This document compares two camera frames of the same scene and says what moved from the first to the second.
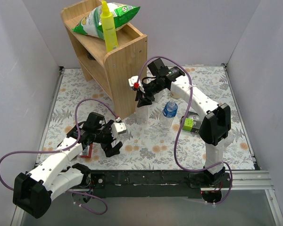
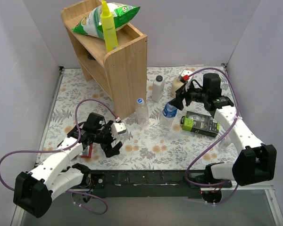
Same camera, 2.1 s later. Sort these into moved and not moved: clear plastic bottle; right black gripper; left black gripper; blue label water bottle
Moved: right black gripper
Not moved: blue label water bottle; clear plastic bottle; left black gripper
